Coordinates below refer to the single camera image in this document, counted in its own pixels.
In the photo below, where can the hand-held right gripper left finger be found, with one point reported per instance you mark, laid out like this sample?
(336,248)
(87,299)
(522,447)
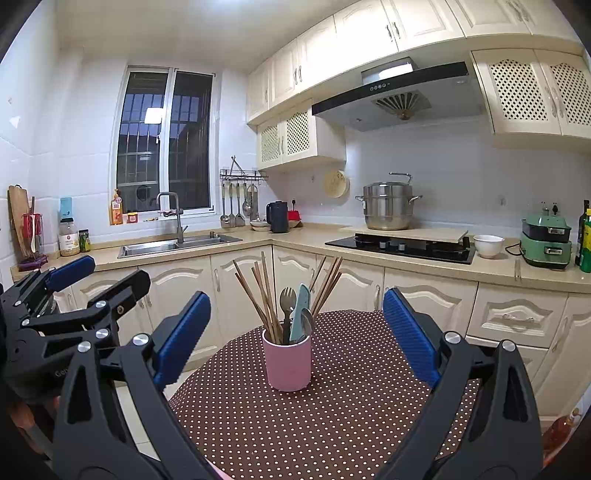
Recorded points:
(182,337)

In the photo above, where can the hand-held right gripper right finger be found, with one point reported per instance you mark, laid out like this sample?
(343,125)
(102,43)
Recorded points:
(411,332)

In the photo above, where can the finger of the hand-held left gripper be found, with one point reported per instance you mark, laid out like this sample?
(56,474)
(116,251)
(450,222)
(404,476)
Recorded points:
(129,288)
(69,272)

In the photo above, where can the bunch of wooden chopsticks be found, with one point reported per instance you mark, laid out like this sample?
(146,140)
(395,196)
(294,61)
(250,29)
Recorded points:
(273,323)

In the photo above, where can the metal spoon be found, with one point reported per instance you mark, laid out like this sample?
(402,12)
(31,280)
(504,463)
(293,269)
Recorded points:
(308,318)

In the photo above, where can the pink cup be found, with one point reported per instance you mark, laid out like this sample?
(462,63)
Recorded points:
(288,364)

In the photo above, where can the dark fork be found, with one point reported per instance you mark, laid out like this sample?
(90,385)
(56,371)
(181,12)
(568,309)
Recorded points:
(287,295)

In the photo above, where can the teal knife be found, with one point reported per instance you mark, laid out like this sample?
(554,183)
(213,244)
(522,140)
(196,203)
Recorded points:
(302,300)

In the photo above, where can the glass jar with white label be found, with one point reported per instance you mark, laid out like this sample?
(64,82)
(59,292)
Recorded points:
(69,240)

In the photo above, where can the small green jar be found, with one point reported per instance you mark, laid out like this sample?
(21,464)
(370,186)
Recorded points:
(84,242)

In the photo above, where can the purple tray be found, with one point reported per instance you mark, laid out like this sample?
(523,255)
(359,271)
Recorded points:
(32,264)

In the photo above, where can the steel sink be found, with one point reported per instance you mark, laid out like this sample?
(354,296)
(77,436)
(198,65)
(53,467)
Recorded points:
(152,249)

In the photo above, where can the clear holder with red tools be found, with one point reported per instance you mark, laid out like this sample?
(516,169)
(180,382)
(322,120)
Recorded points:
(31,226)

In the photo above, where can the small red jar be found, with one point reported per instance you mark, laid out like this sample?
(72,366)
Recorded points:
(131,218)

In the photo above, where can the wooden cutting board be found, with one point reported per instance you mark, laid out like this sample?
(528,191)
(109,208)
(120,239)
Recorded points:
(18,217)

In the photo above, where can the orange bottle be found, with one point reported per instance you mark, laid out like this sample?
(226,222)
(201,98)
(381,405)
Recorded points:
(117,210)

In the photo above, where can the black gas stove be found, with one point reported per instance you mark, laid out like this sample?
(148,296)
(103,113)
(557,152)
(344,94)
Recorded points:
(415,249)

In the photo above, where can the steel faucet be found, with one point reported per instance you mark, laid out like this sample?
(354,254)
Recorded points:
(179,221)

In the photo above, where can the white bowl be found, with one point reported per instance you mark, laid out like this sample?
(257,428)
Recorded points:
(488,247)

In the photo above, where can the hanging steel kitchen utensil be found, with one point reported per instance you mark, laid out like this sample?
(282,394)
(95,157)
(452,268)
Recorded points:
(247,207)
(232,220)
(240,220)
(225,221)

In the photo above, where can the steel steamer pot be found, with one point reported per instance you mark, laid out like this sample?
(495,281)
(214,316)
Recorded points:
(388,207)

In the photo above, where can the brown polka-dot tablecloth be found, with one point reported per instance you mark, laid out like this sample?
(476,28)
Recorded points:
(323,424)

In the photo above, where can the small white dish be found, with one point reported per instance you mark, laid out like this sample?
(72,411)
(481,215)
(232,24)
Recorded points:
(260,226)

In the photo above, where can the beige kitchen countertop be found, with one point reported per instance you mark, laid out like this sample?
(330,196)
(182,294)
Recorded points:
(300,235)

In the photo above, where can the dark electric kettle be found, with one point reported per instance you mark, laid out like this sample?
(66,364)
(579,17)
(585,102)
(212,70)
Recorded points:
(278,219)

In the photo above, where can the green electric cooker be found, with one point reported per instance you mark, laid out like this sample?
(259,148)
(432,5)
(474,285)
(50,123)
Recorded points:
(545,249)

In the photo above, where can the barred window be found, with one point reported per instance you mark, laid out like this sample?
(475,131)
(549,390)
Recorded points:
(184,138)

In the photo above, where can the red container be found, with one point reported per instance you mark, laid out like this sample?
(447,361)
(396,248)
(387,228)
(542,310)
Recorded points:
(294,216)

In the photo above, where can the amber oil bottle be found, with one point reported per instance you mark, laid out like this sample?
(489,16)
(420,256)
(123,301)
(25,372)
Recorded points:
(561,434)

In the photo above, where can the green oil bottle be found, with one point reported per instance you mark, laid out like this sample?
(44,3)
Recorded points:
(587,244)

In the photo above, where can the dark glass bottle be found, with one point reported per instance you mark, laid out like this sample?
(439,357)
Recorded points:
(582,217)

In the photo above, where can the grey range hood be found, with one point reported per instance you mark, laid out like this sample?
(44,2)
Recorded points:
(415,83)

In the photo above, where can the wall utensil rack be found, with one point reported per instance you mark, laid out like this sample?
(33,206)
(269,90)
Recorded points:
(242,174)

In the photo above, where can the small cream lattice wall cabinet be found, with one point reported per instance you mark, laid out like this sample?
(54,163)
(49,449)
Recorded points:
(295,138)

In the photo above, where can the wide cream lattice wall cabinet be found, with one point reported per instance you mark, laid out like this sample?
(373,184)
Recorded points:
(521,92)

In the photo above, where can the cream wall cabinets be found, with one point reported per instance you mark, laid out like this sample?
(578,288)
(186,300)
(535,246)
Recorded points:
(360,32)

